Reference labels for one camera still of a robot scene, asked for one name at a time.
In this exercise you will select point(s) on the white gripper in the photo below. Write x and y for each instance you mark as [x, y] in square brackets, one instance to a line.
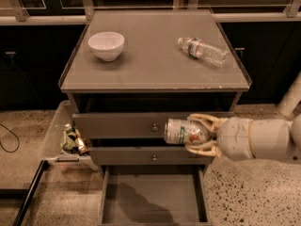
[233, 137]

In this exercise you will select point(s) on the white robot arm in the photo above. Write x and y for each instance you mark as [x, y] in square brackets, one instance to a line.
[273, 139]

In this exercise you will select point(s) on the grey bottom drawer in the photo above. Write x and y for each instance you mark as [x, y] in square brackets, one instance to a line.
[154, 196]

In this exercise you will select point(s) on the grey drawer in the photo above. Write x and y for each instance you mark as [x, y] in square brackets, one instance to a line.
[125, 125]
[154, 196]
[112, 156]

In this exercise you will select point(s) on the grey drawer cabinet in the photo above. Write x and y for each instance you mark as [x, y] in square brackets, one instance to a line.
[152, 74]

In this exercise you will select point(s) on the grey middle drawer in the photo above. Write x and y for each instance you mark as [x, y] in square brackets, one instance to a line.
[112, 156]

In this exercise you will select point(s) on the grey top drawer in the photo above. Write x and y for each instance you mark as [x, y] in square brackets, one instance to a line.
[125, 125]

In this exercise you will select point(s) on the clear plastic water bottle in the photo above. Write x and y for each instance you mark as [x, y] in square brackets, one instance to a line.
[201, 49]

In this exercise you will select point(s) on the white ceramic bowl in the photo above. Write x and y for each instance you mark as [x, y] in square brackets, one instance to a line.
[106, 45]

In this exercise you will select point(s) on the bottles in storage bin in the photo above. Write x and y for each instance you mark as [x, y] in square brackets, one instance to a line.
[72, 142]

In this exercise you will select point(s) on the clear plastic storage bin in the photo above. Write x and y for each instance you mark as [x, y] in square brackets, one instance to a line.
[51, 150]

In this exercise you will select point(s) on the black floor rail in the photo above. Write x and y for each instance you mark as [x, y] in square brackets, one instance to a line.
[30, 192]

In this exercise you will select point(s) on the metal frame railing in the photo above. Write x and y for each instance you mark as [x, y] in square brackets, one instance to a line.
[224, 11]

